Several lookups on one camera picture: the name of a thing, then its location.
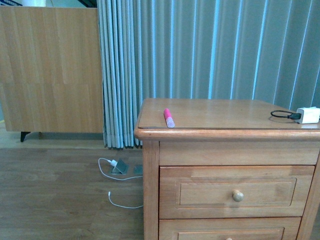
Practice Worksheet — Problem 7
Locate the pink marker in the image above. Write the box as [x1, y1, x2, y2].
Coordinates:
[163, 108, 175, 128]

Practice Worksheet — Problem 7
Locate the wooden drawer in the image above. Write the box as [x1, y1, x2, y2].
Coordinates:
[158, 217, 300, 240]
[159, 165, 314, 219]

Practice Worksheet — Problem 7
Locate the closed metal floor socket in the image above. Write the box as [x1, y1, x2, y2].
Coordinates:
[133, 164, 143, 175]

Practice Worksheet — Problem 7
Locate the open metal floor socket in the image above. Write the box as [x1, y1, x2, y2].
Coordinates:
[110, 159, 129, 175]

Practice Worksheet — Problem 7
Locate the wooden nightstand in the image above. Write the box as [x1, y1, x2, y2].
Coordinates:
[134, 98, 320, 240]

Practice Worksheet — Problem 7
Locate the grey pleated curtain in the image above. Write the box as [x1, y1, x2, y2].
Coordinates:
[97, 0, 320, 149]

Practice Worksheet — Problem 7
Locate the white power adapter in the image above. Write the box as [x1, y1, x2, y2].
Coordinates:
[295, 106, 320, 124]

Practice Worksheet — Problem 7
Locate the white floor charger cable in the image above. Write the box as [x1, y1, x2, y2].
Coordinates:
[97, 157, 144, 210]

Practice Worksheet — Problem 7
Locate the black usb cable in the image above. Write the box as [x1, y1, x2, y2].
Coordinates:
[270, 110, 302, 121]

